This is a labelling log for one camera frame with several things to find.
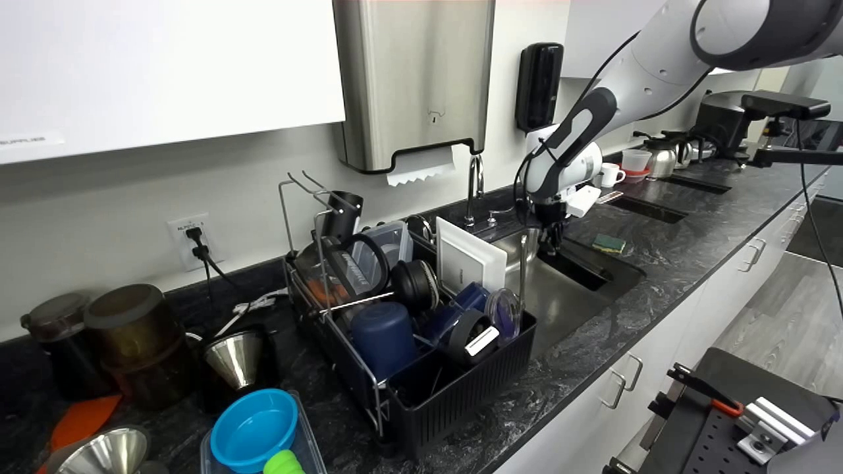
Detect white lower cabinets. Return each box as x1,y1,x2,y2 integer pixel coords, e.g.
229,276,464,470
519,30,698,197
494,169,843,474

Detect black wall soap dispenser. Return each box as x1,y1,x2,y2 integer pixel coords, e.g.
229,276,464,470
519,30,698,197
513,39,565,134

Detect white plastic container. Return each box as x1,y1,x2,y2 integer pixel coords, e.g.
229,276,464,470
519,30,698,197
434,214,513,296

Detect dark blue bowl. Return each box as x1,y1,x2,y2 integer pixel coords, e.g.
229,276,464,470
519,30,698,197
419,280,490,342

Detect dark blue plastic cup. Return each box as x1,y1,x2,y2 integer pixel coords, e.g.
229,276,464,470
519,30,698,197
341,300,422,381

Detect black round lid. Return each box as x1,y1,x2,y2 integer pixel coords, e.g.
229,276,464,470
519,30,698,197
390,259,446,312

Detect clear glass pitcher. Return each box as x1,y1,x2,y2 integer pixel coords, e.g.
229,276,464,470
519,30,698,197
291,229,393,309

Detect green sponge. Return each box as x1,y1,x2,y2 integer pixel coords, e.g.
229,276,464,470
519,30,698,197
586,233,633,260

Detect black lid with white label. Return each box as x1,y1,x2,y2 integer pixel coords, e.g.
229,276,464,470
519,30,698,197
446,309,503,363

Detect brown lidded canister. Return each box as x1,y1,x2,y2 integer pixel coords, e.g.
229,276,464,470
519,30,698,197
82,283,187,409

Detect black dish rack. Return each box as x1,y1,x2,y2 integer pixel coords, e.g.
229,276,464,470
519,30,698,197
280,169,540,454

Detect black plug with cord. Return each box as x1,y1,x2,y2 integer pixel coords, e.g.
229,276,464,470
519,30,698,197
181,225,241,292

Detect plain white upper cabinet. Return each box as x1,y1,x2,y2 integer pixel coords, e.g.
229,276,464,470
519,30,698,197
0,0,348,165

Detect stainless steel sink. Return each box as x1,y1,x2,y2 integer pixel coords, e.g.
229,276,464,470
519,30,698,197
490,226,648,363

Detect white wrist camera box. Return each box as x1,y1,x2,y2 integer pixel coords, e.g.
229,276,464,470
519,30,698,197
560,181,606,222

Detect pink cup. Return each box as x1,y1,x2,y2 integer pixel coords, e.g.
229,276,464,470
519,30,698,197
619,148,655,184

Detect black coffee machine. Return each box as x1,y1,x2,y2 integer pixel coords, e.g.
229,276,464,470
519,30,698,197
694,86,831,165

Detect metal tongs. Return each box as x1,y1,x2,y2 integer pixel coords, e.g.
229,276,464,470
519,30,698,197
210,288,289,342

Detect metal funnel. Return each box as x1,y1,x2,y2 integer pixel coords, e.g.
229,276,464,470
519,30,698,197
40,425,152,474

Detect white mug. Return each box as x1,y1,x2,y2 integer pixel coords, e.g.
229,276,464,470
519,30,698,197
594,160,630,192

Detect orange spatula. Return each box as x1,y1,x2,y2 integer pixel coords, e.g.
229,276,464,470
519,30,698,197
33,389,124,474

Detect clear plastic tub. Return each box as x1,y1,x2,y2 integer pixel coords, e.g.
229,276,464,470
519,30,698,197
352,219,417,271

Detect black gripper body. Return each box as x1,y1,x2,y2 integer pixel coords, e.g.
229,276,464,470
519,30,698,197
530,194,572,238

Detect chrome gooseneck faucet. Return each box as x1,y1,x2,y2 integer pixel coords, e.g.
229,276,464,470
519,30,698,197
464,152,490,222

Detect bright green cup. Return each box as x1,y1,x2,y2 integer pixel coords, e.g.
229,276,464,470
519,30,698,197
261,447,309,474

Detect dark lidded canister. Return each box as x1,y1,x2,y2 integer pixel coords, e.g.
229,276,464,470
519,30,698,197
17,289,116,400

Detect black counter mat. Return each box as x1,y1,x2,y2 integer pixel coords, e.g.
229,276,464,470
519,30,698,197
609,194,691,226

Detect light blue bowl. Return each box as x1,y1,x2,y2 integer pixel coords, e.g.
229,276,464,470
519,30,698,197
206,388,303,474

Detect white wall outlet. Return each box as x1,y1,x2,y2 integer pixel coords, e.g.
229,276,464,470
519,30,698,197
169,208,218,267

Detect steel measuring cup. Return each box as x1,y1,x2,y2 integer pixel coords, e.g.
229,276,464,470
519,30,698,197
201,327,269,396

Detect clear plastic container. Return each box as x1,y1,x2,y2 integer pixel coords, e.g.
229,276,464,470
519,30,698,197
198,388,328,474

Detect clear wine glass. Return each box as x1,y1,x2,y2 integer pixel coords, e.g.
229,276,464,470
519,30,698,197
484,288,526,338

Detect red handled pliers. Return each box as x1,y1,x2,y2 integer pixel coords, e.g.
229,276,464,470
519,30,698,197
664,362,747,421

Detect black perforated board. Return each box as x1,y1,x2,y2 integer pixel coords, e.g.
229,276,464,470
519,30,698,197
643,345,843,474

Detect steel paper towel dispenser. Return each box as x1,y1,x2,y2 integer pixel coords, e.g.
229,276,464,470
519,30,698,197
331,0,498,173

